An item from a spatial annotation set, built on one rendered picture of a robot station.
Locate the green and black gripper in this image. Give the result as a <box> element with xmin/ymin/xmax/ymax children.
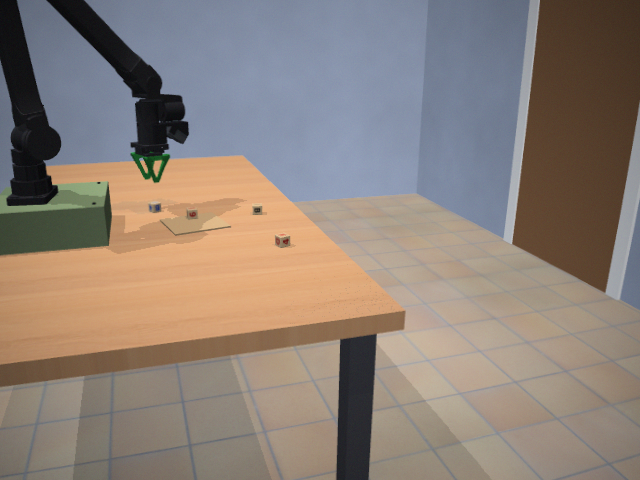
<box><xmin>131</xmin><ymin>122</ymin><xmax>170</xmax><ymax>183</ymax></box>

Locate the beige flat mat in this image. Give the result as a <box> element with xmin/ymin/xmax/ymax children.
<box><xmin>160</xmin><ymin>212</ymin><xmax>231</xmax><ymax>236</ymax></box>

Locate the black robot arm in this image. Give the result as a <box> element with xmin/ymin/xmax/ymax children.
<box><xmin>0</xmin><ymin>0</ymin><xmax>189</xmax><ymax>206</ymax></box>

